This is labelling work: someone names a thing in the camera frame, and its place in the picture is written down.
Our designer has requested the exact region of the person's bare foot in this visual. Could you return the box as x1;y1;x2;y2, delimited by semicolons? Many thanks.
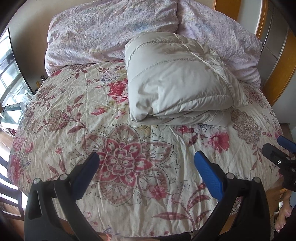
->
275;197;292;232

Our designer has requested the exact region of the window with frame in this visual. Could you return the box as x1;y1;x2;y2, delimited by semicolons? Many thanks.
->
0;29;34;130

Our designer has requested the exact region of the beige puffy down jacket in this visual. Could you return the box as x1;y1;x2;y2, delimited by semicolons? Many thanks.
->
125;32;248;126

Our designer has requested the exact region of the dark wooden chair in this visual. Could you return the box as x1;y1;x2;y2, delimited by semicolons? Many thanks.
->
1;158;25;221

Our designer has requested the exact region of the wooden curved headboard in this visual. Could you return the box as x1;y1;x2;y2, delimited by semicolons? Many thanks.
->
213;1;295;105

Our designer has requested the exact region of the floral bed quilt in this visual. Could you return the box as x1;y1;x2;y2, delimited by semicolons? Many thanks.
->
8;61;282;237

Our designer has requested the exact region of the pink crinkled pillow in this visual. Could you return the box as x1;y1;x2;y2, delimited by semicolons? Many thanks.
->
45;1;179;75
177;1;262;88

